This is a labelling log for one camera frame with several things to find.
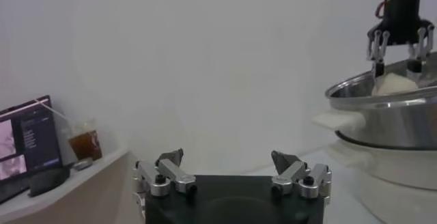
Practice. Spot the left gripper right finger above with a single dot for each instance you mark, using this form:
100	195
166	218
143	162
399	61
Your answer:
293	174

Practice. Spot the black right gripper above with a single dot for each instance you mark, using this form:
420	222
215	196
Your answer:
401	7

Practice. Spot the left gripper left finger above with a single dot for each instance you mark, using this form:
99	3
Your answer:
174	172

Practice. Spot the white steamed baozi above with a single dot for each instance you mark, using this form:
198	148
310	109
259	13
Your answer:
392	85

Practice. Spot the stainless steel pot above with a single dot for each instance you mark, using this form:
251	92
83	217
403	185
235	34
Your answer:
392	126

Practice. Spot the white side table with cup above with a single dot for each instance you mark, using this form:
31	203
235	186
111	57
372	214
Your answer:
85	191

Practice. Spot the plastic iced coffee cup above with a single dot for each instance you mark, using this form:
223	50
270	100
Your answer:
85	145

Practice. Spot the black cat-eared pouch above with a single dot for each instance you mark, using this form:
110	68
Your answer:
48	181

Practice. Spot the white drinking straw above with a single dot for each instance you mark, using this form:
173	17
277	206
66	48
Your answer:
51	108

